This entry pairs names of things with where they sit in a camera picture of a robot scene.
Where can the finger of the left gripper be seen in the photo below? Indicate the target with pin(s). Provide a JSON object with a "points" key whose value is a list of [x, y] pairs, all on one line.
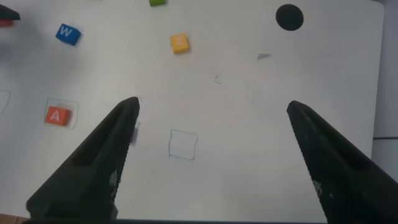
{"points": [[7, 14]]}

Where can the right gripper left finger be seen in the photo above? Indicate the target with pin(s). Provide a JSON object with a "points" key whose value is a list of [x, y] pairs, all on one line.
{"points": [[93, 168]]}

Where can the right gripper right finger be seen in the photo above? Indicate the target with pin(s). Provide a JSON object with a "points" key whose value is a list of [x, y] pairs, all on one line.
{"points": [[342, 174]]}

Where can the purple letter I block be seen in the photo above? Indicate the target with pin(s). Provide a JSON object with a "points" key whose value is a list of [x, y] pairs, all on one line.
{"points": [[134, 137]]}

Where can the orange letter A block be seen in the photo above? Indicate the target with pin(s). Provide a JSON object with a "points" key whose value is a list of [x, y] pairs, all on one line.
{"points": [[57, 115]]}

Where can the blue letter W block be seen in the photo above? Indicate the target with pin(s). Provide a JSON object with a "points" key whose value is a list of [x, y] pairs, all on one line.
{"points": [[68, 34]]}

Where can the green letter S block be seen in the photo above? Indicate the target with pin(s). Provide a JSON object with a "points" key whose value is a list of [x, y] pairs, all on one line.
{"points": [[157, 2]]}

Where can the yellow letter Z block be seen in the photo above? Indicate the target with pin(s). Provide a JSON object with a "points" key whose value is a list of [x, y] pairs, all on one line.
{"points": [[179, 43]]}

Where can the black round table grommet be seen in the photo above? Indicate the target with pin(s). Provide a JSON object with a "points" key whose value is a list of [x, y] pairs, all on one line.
{"points": [[289, 17]]}

